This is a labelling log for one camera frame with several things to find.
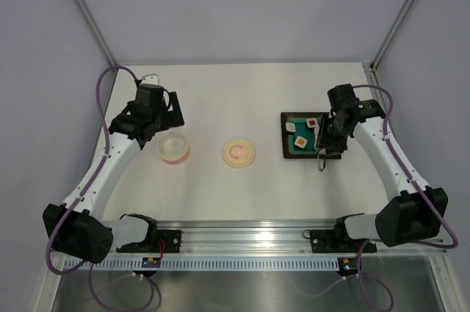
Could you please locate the aluminium frame post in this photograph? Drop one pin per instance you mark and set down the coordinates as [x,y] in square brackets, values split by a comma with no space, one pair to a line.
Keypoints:
[392,33]
[94,29]

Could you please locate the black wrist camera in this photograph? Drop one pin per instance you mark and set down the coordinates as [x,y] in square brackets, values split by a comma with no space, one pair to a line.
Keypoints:
[341,96]
[149,95]

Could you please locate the aluminium rail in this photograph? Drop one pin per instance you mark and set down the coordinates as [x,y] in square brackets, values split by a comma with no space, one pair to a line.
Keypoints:
[401,181]
[244,238]

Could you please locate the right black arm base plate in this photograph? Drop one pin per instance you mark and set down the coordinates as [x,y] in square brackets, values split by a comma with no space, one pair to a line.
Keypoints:
[332,241]

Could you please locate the cream lid with pink handle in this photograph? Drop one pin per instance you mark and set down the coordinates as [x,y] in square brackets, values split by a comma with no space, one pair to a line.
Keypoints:
[239,153]

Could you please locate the left aluminium frame post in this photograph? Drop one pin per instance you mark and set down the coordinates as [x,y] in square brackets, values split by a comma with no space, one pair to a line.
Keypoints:
[94,29]

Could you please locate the orange centre sushi piece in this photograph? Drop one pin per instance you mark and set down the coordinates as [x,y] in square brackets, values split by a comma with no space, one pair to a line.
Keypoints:
[300,142]

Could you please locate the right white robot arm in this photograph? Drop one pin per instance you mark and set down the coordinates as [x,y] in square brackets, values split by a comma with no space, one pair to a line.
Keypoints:
[414,210]

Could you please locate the red centre sushi piece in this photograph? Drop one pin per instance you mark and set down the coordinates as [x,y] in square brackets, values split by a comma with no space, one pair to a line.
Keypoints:
[312,122]

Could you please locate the black and teal square plate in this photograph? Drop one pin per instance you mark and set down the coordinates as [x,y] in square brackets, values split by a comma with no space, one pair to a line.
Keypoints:
[290,151]

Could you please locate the aluminium front rail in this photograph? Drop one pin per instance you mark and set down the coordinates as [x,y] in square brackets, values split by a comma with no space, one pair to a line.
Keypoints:
[244,238]

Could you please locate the pink handled metal tongs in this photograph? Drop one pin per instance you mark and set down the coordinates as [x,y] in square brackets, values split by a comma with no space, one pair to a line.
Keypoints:
[321,159]

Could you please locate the white sushi piece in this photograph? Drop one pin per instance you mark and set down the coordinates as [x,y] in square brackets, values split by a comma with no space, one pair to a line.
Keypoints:
[290,127]

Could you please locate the right aluminium frame post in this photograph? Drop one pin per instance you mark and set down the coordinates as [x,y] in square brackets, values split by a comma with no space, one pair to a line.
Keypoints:
[392,33]

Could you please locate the right side aluminium rail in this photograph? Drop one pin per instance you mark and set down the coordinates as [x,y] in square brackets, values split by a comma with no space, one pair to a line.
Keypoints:
[401,181]

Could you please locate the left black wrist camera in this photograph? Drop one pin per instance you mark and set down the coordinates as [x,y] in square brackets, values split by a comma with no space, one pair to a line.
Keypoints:
[149,95]

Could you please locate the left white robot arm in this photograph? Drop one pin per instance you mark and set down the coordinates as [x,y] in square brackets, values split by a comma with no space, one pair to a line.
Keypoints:
[75,227]

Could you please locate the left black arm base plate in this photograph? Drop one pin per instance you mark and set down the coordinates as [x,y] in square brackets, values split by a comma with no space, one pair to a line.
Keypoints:
[167,240]

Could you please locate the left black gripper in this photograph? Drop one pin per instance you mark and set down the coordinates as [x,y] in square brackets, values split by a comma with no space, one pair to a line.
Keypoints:
[173,117]

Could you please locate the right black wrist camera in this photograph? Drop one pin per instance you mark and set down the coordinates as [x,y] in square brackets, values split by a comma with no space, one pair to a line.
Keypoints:
[341,96]

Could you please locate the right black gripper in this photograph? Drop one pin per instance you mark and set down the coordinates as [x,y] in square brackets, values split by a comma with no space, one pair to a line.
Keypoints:
[323,140]

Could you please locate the pink round lunch box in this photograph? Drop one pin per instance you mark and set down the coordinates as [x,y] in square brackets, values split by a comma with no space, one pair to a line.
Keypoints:
[173,148]

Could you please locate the white slotted cable duct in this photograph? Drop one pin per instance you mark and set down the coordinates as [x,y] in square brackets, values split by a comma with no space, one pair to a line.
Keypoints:
[219,264]

